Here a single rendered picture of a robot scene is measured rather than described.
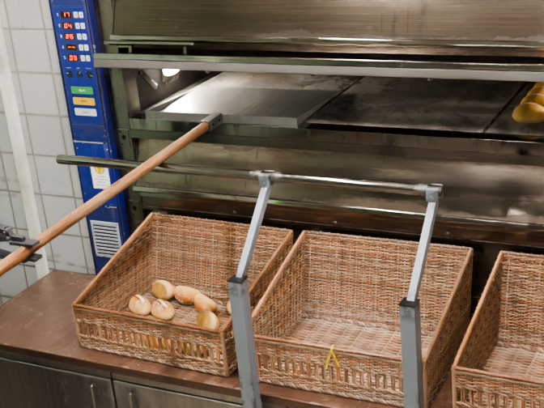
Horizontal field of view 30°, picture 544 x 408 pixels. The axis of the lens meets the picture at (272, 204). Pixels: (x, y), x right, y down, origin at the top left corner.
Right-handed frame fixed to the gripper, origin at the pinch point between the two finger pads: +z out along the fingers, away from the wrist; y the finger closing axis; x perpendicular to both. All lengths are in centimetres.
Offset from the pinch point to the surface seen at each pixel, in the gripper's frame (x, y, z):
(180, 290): -82, 53, -13
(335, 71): -83, -23, 48
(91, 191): -96, 27, -54
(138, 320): -48, 46, -7
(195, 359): -48, 56, 12
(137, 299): -73, 53, -24
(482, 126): -108, -1, 82
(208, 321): -66, 54, 7
